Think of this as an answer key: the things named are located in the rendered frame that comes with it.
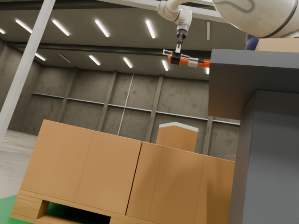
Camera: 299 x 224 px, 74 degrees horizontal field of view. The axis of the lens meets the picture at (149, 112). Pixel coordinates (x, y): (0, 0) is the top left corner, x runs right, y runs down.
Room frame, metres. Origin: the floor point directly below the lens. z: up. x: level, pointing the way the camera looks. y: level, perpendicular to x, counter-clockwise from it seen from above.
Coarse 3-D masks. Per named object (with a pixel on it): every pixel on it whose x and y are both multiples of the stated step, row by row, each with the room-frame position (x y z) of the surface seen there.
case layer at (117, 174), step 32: (64, 128) 1.17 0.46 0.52; (32, 160) 1.18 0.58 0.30; (64, 160) 1.17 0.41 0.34; (96, 160) 1.16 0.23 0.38; (128, 160) 1.14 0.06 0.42; (160, 160) 1.13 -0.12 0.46; (192, 160) 1.12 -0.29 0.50; (224, 160) 1.11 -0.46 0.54; (64, 192) 1.16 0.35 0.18; (96, 192) 1.15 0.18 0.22; (128, 192) 1.14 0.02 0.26; (160, 192) 1.13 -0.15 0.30; (192, 192) 1.12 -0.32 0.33; (224, 192) 1.11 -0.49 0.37
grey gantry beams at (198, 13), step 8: (104, 0) 3.30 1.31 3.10; (112, 0) 3.25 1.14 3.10; (120, 0) 3.21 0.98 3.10; (128, 0) 3.18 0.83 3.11; (136, 0) 3.17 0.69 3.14; (144, 0) 3.16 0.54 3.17; (152, 0) 3.15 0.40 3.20; (144, 8) 3.28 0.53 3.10; (152, 8) 3.23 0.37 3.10; (192, 8) 3.10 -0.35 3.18; (200, 8) 3.09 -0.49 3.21; (192, 16) 3.20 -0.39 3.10; (200, 16) 3.16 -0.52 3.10; (208, 16) 3.11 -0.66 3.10; (216, 16) 3.07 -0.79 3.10
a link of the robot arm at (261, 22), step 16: (224, 0) 0.49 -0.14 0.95; (240, 0) 0.47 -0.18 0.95; (256, 0) 0.46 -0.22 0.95; (272, 0) 0.46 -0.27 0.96; (288, 0) 0.47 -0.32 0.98; (224, 16) 0.54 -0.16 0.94; (240, 16) 0.51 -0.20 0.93; (256, 16) 0.50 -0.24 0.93; (272, 16) 0.49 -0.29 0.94; (288, 16) 0.50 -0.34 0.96; (256, 32) 0.56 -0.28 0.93; (272, 32) 0.54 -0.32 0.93
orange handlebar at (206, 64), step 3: (168, 57) 1.38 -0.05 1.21; (183, 57) 1.35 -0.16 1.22; (183, 60) 1.39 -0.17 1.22; (186, 60) 1.35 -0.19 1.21; (207, 60) 1.33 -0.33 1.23; (186, 63) 1.39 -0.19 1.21; (198, 63) 1.37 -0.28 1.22; (201, 63) 1.37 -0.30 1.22; (204, 63) 1.33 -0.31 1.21; (207, 63) 1.33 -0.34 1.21; (204, 66) 1.37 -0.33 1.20; (207, 66) 1.36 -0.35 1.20
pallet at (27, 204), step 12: (24, 192) 1.18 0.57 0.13; (24, 204) 1.17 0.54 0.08; (36, 204) 1.17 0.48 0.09; (48, 204) 1.26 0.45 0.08; (72, 204) 1.16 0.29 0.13; (12, 216) 1.18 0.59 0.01; (24, 216) 1.17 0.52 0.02; (36, 216) 1.17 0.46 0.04; (48, 216) 1.24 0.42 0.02; (120, 216) 1.14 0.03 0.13
